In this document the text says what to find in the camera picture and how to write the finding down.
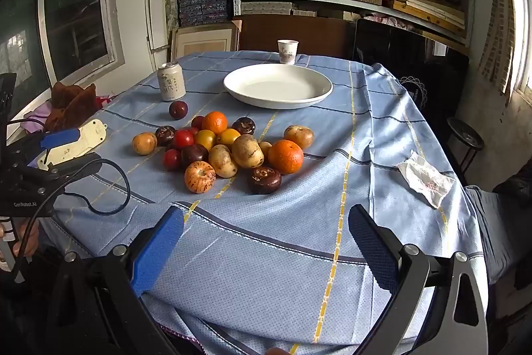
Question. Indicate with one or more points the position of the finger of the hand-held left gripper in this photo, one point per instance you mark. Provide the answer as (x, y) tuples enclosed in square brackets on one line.
[(79, 163), (60, 138)]

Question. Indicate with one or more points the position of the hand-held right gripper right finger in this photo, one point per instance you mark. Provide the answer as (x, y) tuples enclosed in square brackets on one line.
[(372, 251)]

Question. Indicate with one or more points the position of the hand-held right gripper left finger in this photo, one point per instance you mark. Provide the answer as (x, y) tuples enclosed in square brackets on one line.
[(158, 251)]

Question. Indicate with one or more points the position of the striped red yellow apple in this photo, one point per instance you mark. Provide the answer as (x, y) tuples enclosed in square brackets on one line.
[(200, 176)]

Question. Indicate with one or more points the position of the dark red plum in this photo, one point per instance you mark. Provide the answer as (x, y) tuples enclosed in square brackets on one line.
[(194, 153), (178, 109)]

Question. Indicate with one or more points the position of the orange yellow tomato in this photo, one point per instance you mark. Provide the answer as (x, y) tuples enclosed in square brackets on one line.
[(228, 136)]

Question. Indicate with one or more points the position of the small orange mandarin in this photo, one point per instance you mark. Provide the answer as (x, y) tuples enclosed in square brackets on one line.
[(215, 122)]

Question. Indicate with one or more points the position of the white round plate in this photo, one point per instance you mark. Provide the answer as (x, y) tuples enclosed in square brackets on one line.
[(274, 84)]

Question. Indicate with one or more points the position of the person's left hand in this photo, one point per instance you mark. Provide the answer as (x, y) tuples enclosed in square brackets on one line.
[(27, 240)]

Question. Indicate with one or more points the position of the cream plastic board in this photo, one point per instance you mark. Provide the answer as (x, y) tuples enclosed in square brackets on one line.
[(89, 134)]

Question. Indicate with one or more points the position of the pink cloth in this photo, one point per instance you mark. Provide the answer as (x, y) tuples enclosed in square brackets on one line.
[(33, 124)]

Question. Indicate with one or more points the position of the brown cloth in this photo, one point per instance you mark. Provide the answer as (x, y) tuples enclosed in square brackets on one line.
[(70, 105)]

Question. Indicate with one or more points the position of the blue checked tablecloth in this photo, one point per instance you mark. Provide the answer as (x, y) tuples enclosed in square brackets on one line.
[(291, 222)]

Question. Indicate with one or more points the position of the crumpled white tissue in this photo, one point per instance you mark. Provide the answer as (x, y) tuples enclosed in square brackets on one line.
[(428, 180)]

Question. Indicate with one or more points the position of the tan spotted potato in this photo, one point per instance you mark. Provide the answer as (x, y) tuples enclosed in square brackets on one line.
[(247, 150), (222, 160)]

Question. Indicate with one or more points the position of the white cup at left edge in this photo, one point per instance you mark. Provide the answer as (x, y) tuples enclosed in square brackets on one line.
[(171, 82)]

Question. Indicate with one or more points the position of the grey blue cloth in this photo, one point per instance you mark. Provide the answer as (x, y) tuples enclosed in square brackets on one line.
[(494, 234)]

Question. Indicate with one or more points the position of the large orange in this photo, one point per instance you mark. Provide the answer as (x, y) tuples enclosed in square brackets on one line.
[(285, 156)]

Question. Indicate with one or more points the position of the white framed window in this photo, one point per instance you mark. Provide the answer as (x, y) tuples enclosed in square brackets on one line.
[(75, 5)]

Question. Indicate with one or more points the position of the black round stool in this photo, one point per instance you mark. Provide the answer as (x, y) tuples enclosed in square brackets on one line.
[(465, 136)]

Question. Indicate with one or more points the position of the white wooden slat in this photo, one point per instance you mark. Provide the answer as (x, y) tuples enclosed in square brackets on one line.
[(148, 5)]

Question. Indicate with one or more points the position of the black jacket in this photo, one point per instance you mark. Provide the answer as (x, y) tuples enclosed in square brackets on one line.
[(517, 184)]

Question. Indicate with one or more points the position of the stack of blue patterned boxes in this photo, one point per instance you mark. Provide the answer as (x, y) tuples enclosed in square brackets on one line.
[(199, 7)]

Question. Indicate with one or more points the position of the black glossy panel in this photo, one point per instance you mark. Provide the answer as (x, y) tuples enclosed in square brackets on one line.
[(395, 55)]

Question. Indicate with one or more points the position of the white paper cup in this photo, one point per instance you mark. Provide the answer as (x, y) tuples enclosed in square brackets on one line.
[(288, 52)]

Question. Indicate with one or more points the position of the brown wooden board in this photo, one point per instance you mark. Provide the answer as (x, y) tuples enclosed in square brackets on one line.
[(316, 34)]

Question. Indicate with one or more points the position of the bright window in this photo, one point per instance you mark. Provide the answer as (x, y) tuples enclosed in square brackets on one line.
[(524, 47)]

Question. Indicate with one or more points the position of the brick pattern curtain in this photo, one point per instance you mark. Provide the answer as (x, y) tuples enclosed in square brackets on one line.
[(496, 26)]

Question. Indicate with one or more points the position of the light wooden picture frame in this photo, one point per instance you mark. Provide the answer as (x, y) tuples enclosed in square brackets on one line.
[(203, 31)]

